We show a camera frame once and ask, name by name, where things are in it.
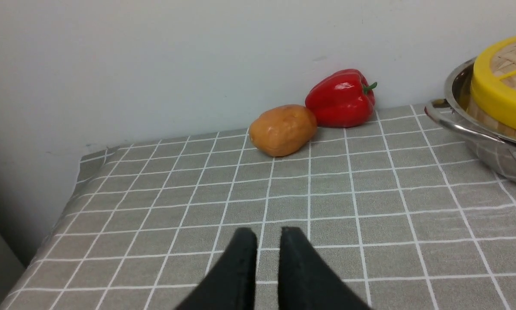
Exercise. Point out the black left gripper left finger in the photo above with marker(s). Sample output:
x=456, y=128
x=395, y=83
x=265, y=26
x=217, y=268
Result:
x=231, y=283

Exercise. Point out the brown potato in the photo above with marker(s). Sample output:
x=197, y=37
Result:
x=283, y=130

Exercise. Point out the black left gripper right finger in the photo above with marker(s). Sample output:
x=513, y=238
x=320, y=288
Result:
x=306, y=282

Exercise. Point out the stainless steel pot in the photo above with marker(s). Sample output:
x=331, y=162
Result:
x=492, y=147

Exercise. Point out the woven bamboo steamer lid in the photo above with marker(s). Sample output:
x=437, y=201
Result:
x=493, y=85

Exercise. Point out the bamboo steamer basket yellow rim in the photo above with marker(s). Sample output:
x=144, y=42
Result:
x=492, y=124

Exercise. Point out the grey checked tablecloth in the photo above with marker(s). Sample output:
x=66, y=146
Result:
x=399, y=208

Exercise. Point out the red bell pepper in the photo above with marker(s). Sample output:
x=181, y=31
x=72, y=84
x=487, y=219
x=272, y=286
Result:
x=344, y=99

